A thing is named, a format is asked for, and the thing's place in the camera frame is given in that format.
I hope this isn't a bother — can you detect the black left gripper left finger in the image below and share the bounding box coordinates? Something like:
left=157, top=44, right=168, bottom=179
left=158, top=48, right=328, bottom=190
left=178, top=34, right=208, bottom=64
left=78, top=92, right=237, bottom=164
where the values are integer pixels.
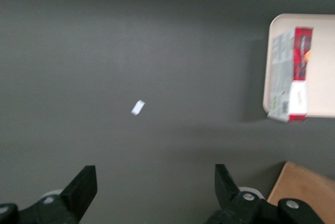
left=0, top=165, right=98, bottom=224

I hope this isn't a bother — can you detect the cream plastic tray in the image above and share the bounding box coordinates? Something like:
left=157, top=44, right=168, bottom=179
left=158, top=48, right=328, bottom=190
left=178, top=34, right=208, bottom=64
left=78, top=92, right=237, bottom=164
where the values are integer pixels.
left=262, top=13, right=335, bottom=119

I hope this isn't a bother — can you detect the light wooden board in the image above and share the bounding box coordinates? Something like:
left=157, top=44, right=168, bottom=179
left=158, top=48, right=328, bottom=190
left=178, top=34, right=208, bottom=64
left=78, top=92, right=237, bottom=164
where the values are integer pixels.
left=266, top=161, right=335, bottom=224

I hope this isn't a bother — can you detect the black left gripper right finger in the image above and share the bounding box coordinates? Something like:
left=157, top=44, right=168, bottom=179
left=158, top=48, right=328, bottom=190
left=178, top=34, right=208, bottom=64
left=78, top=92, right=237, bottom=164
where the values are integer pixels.
left=214, top=164, right=327, bottom=224

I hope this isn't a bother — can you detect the red tartan shortbread cookie box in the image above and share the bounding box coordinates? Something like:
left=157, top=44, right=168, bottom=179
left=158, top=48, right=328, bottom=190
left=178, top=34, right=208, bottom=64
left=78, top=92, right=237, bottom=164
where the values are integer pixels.
left=266, top=27, right=315, bottom=124

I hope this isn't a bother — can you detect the small white paper scrap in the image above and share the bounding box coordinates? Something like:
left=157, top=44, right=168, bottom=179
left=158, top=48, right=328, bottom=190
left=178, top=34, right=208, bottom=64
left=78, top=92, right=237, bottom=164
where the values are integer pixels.
left=130, top=99, right=146, bottom=116

